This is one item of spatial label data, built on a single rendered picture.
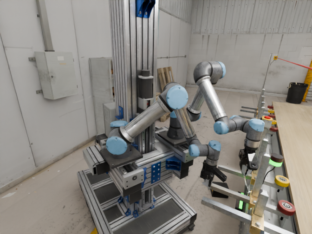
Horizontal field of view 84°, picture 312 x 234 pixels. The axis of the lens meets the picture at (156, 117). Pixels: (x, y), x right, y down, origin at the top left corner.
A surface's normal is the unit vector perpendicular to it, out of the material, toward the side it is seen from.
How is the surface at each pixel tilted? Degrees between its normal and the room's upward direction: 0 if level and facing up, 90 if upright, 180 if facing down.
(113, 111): 90
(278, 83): 90
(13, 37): 90
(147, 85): 90
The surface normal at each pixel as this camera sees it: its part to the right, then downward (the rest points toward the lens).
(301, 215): 0.03, -0.93
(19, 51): 0.90, 0.18
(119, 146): -0.01, 0.44
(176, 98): 0.20, 0.28
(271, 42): -0.43, 0.32
